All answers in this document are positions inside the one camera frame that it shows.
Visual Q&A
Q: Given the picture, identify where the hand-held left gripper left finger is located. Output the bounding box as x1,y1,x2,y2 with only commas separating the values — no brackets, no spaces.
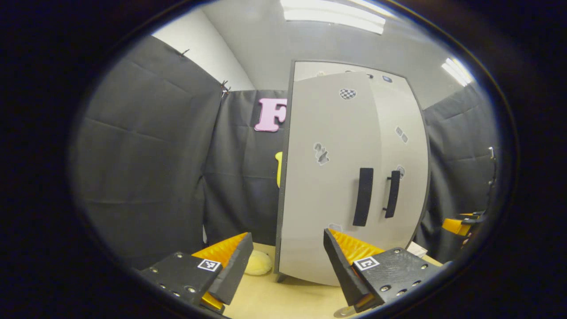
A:
138,232,254,315

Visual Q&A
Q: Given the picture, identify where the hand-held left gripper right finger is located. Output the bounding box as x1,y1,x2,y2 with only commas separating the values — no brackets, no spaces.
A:
323,228,443,314

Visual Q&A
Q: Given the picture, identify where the grey cabinet door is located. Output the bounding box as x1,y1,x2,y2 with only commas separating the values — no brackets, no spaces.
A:
277,71,384,286
370,73,429,249

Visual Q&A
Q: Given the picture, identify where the grey cabinet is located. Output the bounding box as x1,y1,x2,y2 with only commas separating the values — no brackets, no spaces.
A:
275,60,430,286

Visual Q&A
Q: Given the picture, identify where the yellow plush toy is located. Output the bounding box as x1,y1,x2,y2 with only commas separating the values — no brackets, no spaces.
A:
244,249,273,276

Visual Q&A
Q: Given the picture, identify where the ceiling light panel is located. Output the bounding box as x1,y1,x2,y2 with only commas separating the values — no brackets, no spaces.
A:
280,0,386,35
442,58,474,87

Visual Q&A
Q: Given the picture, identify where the black backdrop cloth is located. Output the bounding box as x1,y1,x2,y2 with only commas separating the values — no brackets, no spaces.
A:
71,35,497,271

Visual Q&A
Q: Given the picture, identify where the black door handle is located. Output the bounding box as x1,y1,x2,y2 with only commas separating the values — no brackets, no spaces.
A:
383,170,401,219
352,167,374,227

